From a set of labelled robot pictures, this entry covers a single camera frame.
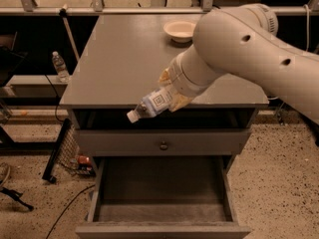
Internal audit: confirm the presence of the black clamp tool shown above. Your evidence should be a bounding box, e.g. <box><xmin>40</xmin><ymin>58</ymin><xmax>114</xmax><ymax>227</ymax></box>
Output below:
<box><xmin>0</xmin><ymin>187</ymin><xmax>34</xmax><ymax>211</ymax></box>

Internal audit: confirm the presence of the black bar stand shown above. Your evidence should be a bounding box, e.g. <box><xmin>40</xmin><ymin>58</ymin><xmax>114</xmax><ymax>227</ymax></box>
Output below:
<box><xmin>42</xmin><ymin>119</ymin><xmax>71</xmax><ymax>183</ymax></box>

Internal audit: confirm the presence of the grey closed upper drawer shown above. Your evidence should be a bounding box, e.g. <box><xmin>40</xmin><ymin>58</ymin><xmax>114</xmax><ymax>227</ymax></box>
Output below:
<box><xmin>75</xmin><ymin>128</ymin><xmax>251</xmax><ymax>156</ymax></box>

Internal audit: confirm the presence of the grey open lower drawer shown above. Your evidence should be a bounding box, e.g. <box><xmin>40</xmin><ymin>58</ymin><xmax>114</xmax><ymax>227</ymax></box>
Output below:
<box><xmin>76</xmin><ymin>156</ymin><xmax>251</xmax><ymax>239</ymax></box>

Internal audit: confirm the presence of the round metal drawer knob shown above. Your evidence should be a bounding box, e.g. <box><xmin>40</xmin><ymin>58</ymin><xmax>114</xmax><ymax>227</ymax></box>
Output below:
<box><xmin>159</xmin><ymin>141</ymin><xmax>168</xmax><ymax>150</ymax></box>

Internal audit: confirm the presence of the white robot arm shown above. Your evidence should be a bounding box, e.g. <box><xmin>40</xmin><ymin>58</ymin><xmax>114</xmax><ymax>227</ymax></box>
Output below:
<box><xmin>159</xmin><ymin>4</ymin><xmax>319</xmax><ymax>123</ymax></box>

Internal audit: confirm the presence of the clear water bottle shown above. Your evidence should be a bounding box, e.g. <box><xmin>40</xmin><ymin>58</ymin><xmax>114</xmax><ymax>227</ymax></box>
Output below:
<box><xmin>52</xmin><ymin>51</ymin><xmax>70</xmax><ymax>83</ymax></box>

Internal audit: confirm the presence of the wire mesh basket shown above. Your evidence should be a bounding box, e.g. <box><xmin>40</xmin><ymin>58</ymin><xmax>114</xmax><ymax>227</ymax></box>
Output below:
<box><xmin>58</xmin><ymin>125</ymin><xmax>95</xmax><ymax>176</ymax></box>

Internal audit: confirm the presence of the grey wooden cabinet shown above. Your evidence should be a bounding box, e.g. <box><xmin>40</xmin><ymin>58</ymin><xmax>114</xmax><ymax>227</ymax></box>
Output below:
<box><xmin>59</xmin><ymin>13</ymin><xmax>269</xmax><ymax>174</ymax></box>

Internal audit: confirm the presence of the black floor cable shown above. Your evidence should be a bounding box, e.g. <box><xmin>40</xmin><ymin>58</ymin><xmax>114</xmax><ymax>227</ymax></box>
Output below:
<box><xmin>44</xmin><ymin>183</ymin><xmax>97</xmax><ymax>239</ymax></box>

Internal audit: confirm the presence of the white paper bowl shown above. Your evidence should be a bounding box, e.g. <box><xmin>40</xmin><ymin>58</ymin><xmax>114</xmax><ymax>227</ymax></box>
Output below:
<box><xmin>163</xmin><ymin>21</ymin><xmax>195</xmax><ymax>43</ymax></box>

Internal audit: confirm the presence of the blue plastic bottle white cap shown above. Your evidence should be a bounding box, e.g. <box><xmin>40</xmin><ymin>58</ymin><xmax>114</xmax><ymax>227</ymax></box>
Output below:
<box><xmin>127</xmin><ymin>86</ymin><xmax>176</xmax><ymax>123</ymax></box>

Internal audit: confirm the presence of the metal frame rail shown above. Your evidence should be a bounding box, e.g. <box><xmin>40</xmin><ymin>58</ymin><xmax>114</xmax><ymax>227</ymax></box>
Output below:
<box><xmin>0</xmin><ymin>5</ymin><xmax>319</xmax><ymax>17</ymax></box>

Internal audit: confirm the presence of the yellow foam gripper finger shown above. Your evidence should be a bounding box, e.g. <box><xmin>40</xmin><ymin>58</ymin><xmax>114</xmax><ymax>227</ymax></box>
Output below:
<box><xmin>159</xmin><ymin>69</ymin><xmax>170</xmax><ymax>86</ymax></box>
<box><xmin>168</xmin><ymin>93</ymin><xmax>192</xmax><ymax>113</ymax></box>

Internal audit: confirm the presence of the wooden stick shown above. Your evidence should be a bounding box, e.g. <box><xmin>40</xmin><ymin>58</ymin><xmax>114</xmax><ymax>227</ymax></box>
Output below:
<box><xmin>59</xmin><ymin>4</ymin><xmax>80</xmax><ymax>62</ymax></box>

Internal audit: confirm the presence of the orange can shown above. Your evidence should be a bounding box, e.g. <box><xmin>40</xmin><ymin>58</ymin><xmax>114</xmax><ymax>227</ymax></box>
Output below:
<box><xmin>78</xmin><ymin>155</ymin><xmax>92</xmax><ymax>166</ymax></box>

